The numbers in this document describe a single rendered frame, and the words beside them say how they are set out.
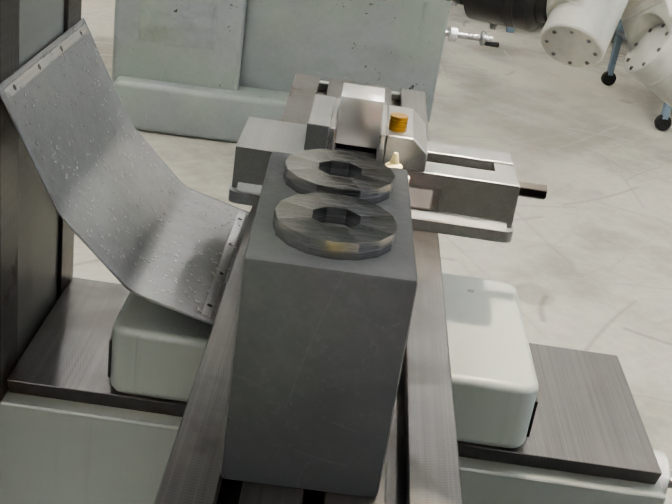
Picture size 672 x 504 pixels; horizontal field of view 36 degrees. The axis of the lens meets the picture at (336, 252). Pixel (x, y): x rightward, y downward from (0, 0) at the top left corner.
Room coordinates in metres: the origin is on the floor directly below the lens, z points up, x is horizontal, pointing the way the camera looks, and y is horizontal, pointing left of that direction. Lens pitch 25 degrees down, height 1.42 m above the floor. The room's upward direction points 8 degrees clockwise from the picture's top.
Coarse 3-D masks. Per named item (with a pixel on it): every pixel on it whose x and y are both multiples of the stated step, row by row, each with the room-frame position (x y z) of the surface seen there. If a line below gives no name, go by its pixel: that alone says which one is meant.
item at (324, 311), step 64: (320, 192) 0.75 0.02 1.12; (384, 192) 0.77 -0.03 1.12; (256, 256) 0.64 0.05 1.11; (320, 256) 0.65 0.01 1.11; (384, 256) 0.67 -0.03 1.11; (256, 320) 0.64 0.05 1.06; (320, 320) 0.64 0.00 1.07; (384, 320) 0.64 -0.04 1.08; (256, 384) 0.64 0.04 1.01; (320, 384) 0.64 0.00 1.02; (384, 384) 0.64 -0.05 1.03; (256, 448) 0.64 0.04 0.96; (320, 448) 0.64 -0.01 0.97; (384, 448) 0.64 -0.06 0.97
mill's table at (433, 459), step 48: (288, 96) 1.64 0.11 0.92; (336, 96) 1.68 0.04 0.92; (432, 240) 1.14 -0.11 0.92; (432, 288) 1.01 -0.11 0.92; (432, 336) 0.91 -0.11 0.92; (432, 384) 0.82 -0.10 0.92; (192, 432) 0.69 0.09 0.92; (432, 432) 0.74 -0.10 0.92; (192, 480) 0.63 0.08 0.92; (384, 480) 0.66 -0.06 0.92; (432, 480) 0.67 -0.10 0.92
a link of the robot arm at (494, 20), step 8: (448, 0) 1.09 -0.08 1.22; (456, 0) 1.10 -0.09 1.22; (464, 0) 1.08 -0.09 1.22; (472, 0) 1.07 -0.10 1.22; (480, 0) 1.07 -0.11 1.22; (488, 0) 1.06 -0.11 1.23; (496, 0) 1.06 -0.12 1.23; (464, 8) 1.08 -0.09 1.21; (472, 8) 1.08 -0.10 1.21; (480, 8) 1.07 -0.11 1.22; (488, 8) 1.07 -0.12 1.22; (496, 8) 1.06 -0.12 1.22; (472, 16) 1.09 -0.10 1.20; (480, 16) 1.08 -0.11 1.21; (488, 16) 1.08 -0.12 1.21; (496, 16) 1.07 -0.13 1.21; (496, 24) 1.10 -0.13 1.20; (504, 24) 1.08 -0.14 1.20
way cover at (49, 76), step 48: (48, 48) 1.16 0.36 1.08; (96, 48) 1.31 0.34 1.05; (0, 96) 1.00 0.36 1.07; (48, 96) 1.10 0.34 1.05; (96, 96) 1.24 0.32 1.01; (48, 144) 1.05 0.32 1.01; (96, 144) 1.17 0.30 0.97; (144, 144) 1.30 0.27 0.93; (48, 192) 1.00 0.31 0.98; (96, 192) 1.10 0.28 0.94; (144, 192) 1.20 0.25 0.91; (192, 192) 1.31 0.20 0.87; (96, 240) 1.02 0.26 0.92; (144, 240) 1.11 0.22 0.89; (192, 240) 1.17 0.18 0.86; (240, 240) 1.22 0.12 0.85; (144, 288) 1.01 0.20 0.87; (192, 288) 1.06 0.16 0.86
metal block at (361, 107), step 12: (348, 84) 1.26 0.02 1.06; (348, 96) 1.21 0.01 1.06; (360, 96) 1.22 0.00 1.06; (372, 96) 1.23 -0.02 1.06; (384, 96) 1.24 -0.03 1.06; (348, 108) 1.21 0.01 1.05; (360, 108) 1.21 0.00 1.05; (372, 108) 1.21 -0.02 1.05; (348, 120) 1.21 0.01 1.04; (360, 120) 1.21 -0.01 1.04; (372, 120) 1.21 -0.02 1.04; (336, 132) 1.21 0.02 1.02; (348, 132) 1.21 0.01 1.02; (360, 132) 1.21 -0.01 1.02; (372, 132) 1.21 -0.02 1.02; (348, 144) 1.21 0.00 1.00; (360, 144) 1.21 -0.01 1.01; (372, 144) 1.21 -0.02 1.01
